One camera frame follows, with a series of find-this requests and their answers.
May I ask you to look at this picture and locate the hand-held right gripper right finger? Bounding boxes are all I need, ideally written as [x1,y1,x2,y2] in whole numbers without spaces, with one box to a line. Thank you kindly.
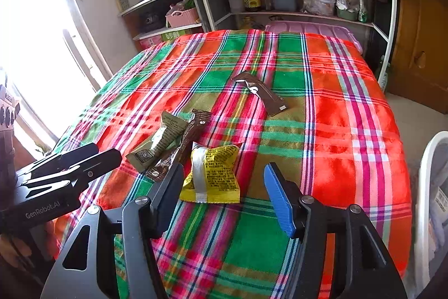
[263,163,408,299]

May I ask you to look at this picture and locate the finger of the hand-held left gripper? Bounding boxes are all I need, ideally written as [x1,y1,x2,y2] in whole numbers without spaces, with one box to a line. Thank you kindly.
[16,143,100,177]
[21,149,123,197]

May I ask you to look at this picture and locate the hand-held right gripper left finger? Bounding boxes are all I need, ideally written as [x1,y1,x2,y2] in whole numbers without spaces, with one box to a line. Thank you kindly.
[40,162,185,299]

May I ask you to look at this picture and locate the yellow snack packet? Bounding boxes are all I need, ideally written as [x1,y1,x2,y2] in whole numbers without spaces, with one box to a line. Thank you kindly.
[178,142,243,204]

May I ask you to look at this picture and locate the white plastic bin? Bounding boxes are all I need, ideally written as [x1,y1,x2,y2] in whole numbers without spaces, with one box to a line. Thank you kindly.
[416,131,448,291]

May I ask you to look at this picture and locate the white blue milk carton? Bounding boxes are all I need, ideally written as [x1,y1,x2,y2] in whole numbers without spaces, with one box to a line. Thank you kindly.
[430,180,448,216]

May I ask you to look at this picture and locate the person's left hand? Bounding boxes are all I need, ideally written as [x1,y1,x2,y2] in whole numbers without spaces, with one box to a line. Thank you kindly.
[0,235,34,265]

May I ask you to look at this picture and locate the olive green wrapper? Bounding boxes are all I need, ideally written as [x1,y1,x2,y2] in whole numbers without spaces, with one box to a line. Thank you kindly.
[125,111,189,167]

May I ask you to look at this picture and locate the brown coffee sachet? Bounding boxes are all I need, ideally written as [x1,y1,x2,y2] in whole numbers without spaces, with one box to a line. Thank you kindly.
[147,109,213,181]

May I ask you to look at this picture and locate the plaid tablecloth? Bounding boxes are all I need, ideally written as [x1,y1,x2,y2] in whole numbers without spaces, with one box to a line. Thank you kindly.
[52,29,413,299]

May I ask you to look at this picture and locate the dark brown wrapper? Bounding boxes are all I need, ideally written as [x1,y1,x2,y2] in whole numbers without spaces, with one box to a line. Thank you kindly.
[231,71,290,117]

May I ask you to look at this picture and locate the red cardboard box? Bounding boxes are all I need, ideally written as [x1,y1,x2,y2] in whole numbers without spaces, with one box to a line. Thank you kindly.
[138,37,163,51]

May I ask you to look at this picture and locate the low wooden shelf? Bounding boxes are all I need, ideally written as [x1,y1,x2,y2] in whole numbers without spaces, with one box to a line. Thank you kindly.
[119,0,204,51]

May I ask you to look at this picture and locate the black pot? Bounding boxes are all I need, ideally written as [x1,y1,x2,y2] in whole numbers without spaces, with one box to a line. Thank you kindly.
[140,13,165,34]

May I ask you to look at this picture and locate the green cardboard box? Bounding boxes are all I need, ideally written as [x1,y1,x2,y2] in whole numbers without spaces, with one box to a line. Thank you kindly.
[161,28,191,43]

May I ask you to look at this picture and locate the pink plastic lid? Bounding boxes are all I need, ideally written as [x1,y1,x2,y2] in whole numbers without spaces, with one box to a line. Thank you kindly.
[264,20,365,53]

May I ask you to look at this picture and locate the pink plastic basket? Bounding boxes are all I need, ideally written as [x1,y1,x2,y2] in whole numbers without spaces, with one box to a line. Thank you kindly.
[165,7,200,29]

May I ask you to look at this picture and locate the yellow oil bottle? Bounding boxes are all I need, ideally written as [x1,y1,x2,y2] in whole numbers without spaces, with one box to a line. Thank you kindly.
[241,16,263,30]

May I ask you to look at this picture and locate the green small basket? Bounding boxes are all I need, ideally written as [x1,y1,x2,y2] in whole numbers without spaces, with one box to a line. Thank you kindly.
[336,5,361,22]

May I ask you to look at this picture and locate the crumpled plastic bag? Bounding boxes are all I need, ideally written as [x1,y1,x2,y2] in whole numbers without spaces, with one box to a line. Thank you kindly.
[302,0,326,16]

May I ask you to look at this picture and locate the metal shelf unit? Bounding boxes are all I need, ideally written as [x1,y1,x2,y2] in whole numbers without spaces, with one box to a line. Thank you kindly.
[180,0,414,91]

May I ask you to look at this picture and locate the wooden door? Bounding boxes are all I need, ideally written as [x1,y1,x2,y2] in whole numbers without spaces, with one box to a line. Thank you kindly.
[387,0,448,114]

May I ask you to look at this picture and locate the white window frame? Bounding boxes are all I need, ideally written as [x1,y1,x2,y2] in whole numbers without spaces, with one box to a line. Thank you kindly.
[0,0,113,160]

